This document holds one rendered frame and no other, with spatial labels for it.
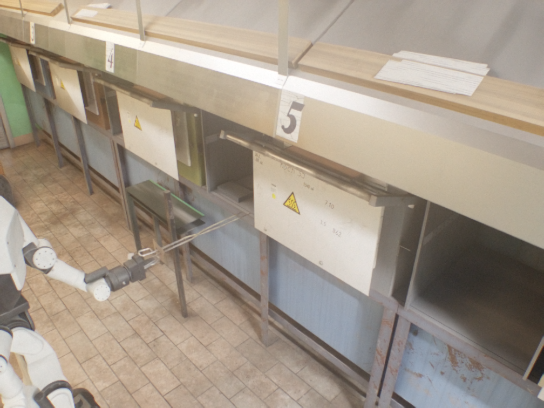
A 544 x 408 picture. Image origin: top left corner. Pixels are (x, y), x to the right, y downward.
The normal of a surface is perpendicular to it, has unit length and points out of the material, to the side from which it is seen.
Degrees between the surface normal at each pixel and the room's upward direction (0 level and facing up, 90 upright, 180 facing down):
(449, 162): 80
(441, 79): 27
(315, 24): 33
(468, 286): 0
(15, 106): 90
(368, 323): 90
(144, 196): 0
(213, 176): 90
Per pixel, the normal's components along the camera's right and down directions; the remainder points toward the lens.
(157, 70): -0.72, 0.19
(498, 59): -0.40, -0.53
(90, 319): 0.00, -0.86
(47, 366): 0.76, 0.33
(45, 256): 0.59, 0.24
